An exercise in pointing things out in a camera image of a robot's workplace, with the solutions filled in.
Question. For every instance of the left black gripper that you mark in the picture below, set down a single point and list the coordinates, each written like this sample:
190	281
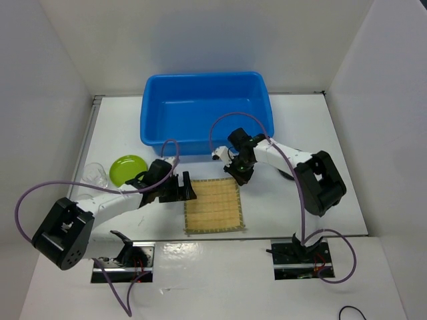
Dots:
185	192

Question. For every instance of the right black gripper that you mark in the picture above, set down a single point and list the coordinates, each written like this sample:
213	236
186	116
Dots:
243	178

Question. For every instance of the woven bamboo mat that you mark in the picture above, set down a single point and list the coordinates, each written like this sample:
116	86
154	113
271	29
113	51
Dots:
217	208

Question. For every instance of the green plastic plate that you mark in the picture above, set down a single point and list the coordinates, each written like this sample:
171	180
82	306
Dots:
126	168

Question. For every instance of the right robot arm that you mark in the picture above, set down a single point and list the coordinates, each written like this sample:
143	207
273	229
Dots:
319	184

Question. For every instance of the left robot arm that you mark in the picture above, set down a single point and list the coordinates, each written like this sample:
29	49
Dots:
64	234

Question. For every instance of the blue plastic bin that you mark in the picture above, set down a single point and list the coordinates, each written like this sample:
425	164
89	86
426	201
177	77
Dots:
191	112

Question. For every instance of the clear glass cup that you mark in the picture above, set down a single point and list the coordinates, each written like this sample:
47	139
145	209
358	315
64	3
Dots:
95	175
84	197

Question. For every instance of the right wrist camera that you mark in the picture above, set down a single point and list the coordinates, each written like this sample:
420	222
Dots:
224	154

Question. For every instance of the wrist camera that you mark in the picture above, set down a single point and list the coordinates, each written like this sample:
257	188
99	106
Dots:
224	154
173	161

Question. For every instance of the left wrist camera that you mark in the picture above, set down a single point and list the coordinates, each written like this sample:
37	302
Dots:
173	161

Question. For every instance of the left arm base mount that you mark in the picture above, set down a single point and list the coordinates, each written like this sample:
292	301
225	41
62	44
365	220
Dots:
133	262

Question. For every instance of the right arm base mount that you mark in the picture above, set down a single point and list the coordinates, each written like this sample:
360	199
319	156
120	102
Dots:
287	265

